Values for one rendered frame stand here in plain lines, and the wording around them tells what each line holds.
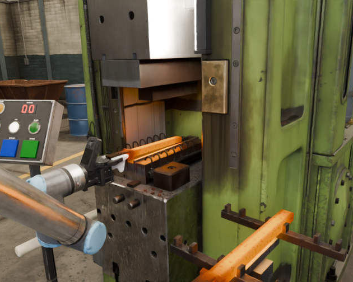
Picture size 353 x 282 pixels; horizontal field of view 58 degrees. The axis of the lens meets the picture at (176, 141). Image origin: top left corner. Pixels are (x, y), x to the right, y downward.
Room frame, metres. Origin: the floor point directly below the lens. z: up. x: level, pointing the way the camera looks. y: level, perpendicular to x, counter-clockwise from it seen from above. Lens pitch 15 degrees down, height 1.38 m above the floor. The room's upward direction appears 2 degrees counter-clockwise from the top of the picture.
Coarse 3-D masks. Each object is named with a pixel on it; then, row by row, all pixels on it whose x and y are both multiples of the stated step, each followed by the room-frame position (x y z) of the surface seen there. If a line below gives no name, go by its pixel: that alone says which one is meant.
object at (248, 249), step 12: (276, 216) 0.73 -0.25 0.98; (288, 216) 0.73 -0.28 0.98; (264, 228) 0.68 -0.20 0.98; (276, 228) 0.67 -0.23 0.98; (252, 240) 0.63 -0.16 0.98; (264, 240) 0.63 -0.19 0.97; (240, 252) 0.58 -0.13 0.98; (252, 252) 0.59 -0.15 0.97; (216, 264) 0.55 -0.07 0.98; (228, 264) 0.55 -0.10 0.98; (204, 276) 0.50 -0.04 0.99; (216, 276) 0.50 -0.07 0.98; (228, 276) 0.52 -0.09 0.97
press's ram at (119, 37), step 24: (96, 0) 1.23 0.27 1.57; (120, 0) 1.15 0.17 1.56; (144, 0) 1.08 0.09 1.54; (168, 0) 1.16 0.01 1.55; (192, 0) 1.20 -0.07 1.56; (96, 24) 1.23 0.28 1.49; (120, 24) 1.16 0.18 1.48; (144, 24) 1.09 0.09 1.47; (168, 24) 1.15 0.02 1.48; (192, 24) 1.26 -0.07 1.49; (96, 48) 1.24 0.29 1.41; (120, 48) 1.16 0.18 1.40; (144, 48) 1.09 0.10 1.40; (168, 48) 1.15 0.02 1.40; (192, 48) 1.26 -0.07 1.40
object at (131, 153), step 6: (168, 138) 1.35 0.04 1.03; (174, 138) 1.35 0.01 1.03; (180, 138) 1.38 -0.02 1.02; (150, 144) 1.25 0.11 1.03; (156, 144) 1.25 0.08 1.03; (162, 144) 1.28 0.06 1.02; (168, 144) 1.31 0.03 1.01; (126, 150) 1.15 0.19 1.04; (132, 150) 1.14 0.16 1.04; (138, 150) 1.17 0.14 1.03; (144, 150) 1.19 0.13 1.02; (150, 150) 1.22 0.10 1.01; (108, 156) 1.07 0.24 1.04; (114, 156) 1.08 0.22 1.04; (132, 156) 1.13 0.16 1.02
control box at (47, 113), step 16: (0, 112) 1.42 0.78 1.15; (16, 112) 1.41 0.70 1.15; (32, 112) 1.39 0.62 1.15; (48, 112) 1.37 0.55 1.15; (0, 128) 1.39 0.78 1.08; (48, 128) 1.34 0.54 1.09; (0, 144) 1.35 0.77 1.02; (48, 144) 1.32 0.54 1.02; (0, 160) 1.31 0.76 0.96; (16, 160) 1.29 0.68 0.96; (32, 160) 1.28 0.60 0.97; (48, 160) 1.30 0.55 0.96
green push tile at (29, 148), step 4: (24, 140) 1.32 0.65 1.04; (28, 140) 1.32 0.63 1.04; (32, 140) 1.32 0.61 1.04; (36, 140) 1.31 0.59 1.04; (24, 144) 1.31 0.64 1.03; (28, 144) 1.31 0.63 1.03; (32, 144) 1.31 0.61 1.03; (36, 144) 1.30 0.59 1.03; (24, 148) 1.30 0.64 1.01; (28, 148) 1.30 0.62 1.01; (32, 148) 1.30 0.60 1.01; (36, 148) 1.29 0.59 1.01; (24, 152) 1.30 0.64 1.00; (28, 152) 1.29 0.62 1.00; (32, 152) 1.29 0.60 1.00; (36, 152) 1.29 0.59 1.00; (20, 156) 1.29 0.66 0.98; (24, 156) 1.29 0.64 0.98; (28, 156) 1.28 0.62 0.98; (32, 156) 1.28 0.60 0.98
